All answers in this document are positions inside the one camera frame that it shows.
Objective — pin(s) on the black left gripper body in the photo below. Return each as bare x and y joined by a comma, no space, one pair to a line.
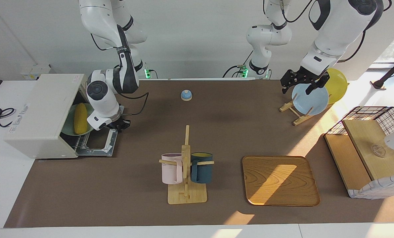
301,77

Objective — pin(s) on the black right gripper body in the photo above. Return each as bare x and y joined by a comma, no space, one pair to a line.
115,124

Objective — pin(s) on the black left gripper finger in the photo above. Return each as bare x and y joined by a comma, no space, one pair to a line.
317,85
285,81

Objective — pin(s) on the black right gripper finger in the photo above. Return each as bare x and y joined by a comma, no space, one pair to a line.
125,124
117,130

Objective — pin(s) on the glass oven door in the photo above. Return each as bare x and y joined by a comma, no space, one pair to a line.
94,152

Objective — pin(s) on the yellow corn cob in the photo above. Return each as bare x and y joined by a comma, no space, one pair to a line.
80,119

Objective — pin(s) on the mint green plate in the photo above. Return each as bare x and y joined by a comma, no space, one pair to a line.
69,125

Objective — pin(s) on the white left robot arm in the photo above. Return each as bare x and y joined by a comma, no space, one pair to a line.
335,29

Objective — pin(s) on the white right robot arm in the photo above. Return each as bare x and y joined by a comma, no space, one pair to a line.
101,96

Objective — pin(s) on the white toaster oven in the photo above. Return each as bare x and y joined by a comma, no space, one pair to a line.
38,109

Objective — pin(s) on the light blue plate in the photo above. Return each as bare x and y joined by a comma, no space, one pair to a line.
306,100

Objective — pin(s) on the yellow plate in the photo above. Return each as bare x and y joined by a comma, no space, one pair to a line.
337,87

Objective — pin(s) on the wooden plate rack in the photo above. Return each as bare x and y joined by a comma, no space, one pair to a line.
299,119

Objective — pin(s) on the brown table mat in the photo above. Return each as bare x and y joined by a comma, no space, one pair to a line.
117,185

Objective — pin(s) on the black stand pole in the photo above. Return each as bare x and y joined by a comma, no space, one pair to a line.
378,84

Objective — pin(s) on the pink mug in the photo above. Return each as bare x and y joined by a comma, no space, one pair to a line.
170,170

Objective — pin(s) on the blue service bell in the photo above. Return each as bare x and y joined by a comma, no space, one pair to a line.
186,96

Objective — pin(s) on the wide light wooden board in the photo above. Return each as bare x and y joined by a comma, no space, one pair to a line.
365,142

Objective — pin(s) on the narrow light wooden board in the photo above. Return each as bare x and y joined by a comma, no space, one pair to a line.
345,162

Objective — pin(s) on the small clear glass dish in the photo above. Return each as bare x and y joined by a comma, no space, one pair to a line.
378,150

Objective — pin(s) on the dark blue mug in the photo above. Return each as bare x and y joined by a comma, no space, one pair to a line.
203,170

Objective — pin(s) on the wooden mug rack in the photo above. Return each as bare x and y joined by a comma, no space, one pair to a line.
187,196

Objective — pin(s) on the square wooden tray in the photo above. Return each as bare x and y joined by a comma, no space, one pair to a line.
263,188

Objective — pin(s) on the white checked cloth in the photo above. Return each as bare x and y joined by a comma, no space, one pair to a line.
375,190

